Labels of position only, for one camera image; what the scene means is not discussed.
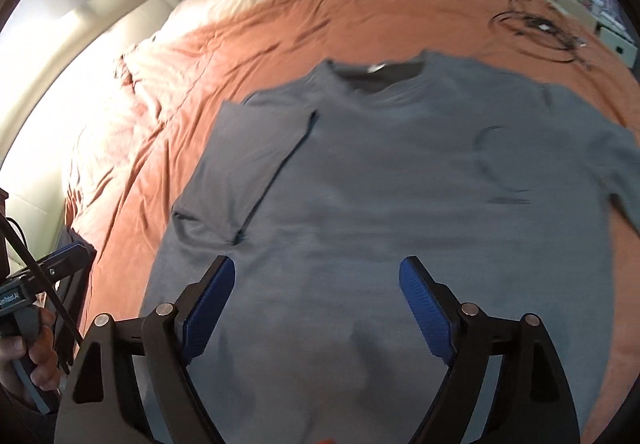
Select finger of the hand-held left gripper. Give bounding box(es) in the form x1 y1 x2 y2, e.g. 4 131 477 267
35 244 96 281

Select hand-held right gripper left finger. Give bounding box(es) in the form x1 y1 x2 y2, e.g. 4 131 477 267
55 255 236 444

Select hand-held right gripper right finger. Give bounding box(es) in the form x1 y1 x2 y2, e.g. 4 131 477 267
398 255 583 444

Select grey t-shirt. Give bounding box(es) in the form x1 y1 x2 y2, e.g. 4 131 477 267
139 50 640 444

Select person's left hand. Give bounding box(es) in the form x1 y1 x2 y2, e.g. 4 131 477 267
0 309 63 392

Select cream padded headboard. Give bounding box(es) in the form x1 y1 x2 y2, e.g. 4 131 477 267
0 0 183 275

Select orange blanket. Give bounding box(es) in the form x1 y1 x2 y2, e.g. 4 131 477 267
64 0 640 444

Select white nightstand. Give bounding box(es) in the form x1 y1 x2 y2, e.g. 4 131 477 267
555 0 636 70

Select left hand-held gripper cable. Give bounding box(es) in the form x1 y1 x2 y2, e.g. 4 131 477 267
0 213 83 350

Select thin black cable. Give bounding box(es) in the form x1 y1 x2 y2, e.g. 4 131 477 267
490 0 593 71

